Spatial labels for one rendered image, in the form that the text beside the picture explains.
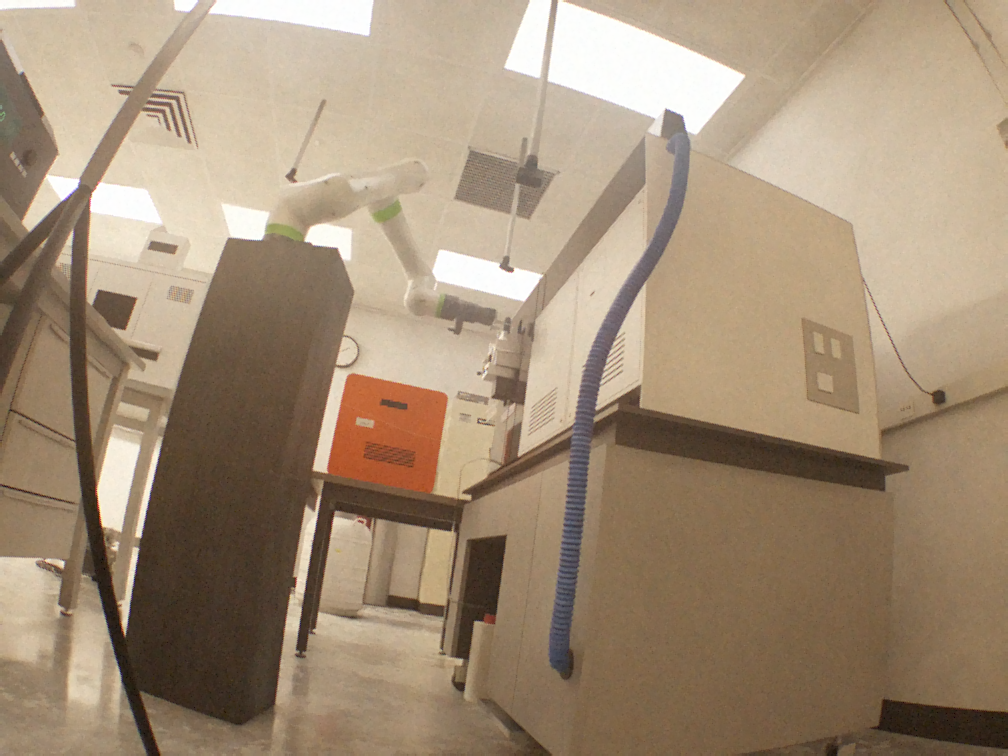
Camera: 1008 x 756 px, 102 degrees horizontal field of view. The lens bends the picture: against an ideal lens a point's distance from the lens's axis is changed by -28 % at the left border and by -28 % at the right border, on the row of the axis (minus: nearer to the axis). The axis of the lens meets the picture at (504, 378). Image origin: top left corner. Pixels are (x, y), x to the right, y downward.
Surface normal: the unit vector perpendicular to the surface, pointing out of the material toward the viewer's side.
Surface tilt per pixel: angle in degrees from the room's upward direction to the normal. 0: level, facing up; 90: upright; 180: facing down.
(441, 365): 90
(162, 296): 90
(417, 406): 90
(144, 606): 90
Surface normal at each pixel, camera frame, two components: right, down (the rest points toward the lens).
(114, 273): 0.26, -0.29
